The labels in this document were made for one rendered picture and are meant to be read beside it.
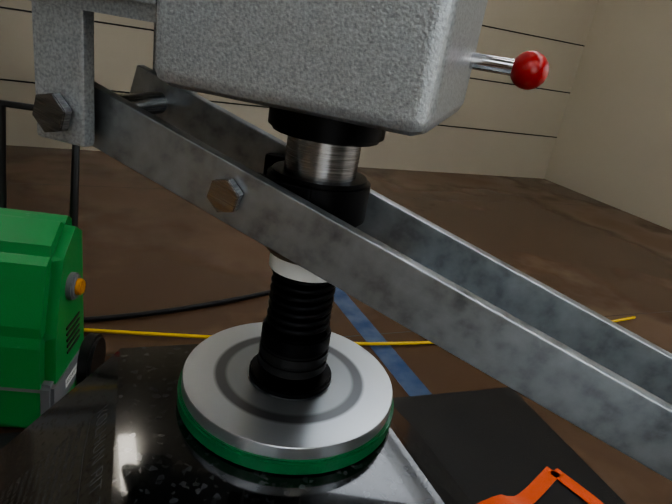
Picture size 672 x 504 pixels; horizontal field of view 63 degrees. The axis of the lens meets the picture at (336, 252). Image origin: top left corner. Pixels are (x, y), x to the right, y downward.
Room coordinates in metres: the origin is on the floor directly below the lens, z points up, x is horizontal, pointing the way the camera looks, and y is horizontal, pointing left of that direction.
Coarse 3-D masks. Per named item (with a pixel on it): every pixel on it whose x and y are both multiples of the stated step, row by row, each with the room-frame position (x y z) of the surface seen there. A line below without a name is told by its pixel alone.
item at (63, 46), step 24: (48, 0) 0.44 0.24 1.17; (72, 0) 0.43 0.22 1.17; (96, 0) 0.43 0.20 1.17; (120, 0) 0.42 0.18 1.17; (144, 0) 0.40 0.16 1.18; (48, 24) 0.44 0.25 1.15; (72, 24) 0.44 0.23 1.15; (48, 48) 0.44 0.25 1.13; (72, 48) 0.44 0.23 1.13; (48, 72) 0.44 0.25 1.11; (72, 72) 0.44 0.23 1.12; (72, 96) 0.44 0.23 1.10; (72, 120) 0.44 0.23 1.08
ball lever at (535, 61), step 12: (480, 60) 0.50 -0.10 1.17; (492, 60) 0.50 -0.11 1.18; (504, 60) 0.50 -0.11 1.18; (516, 60) 0.50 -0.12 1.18; (528, 60) 0.49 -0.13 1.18; (540, 60) 0.49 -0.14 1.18; (492, 72) 0.51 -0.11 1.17; (504, 72) 0.50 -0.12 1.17; (516, 72) 0.49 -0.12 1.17; (528, 72) 0.49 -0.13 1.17; (540, 72) 0.49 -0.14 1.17; (516, 84) 0.50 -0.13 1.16; (528, 84) 0.49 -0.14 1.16; (540, 84) 0.49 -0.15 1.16
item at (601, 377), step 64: (64, 128) 0.43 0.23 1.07; (128, 128) 0.45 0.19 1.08; (192, 128) 0.56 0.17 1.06; (256, 128) 0.54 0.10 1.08; (192, 192) 0.43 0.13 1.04; (256, 192) 0.42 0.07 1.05; (320, 256) 0.40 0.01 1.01; (384, 256) 0.39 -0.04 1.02; (448, 256) 0.49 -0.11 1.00; (448, 320) 0.38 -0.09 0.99; (512, 320) 0.37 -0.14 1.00; (576, 320) 0.46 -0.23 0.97; (512, 384) 0.36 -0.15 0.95; (576, 384) 0.35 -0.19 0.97; (640, 384) 0.44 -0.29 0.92; (640, 448) 0.34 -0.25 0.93
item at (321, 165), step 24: (288, 144) 0.46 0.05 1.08; (312, 144) 0.44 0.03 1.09; (264, 168) 0.52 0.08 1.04; (288, 168) 0.45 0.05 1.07; (312, 168) 0.44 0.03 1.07; (336, 168) 0.44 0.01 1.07; (312, 192) 0.43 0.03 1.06; (336, 192) 0.43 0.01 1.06; (360, 192) 0.44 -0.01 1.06; (336, 216) 0.43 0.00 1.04; (360, 216) 0.45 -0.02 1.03
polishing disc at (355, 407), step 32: (192, 352) 0.48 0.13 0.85; (224, 352) 0.49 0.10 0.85; (256, 352) 0.50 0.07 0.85; (352, 352) 0.53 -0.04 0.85; (192, 384) 0.43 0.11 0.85; (224, 384) 0.44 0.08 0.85; (352, 384) 0.47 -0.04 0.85; (384, 384) 0.48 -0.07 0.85; (192, 416) 0.40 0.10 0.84; (224, 416) 0.39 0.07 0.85; (256, 416) 0.40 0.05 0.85; (288, 416) 0.41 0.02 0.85; (320, 416) 0.41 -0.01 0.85; (352, 416) 0.42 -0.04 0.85; (384, 416) 0.43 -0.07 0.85; (256, 448) 0.37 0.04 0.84; (288, 448) 0.37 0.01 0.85; (320, 448) 0.37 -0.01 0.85; (352, 448) 0.39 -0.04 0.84
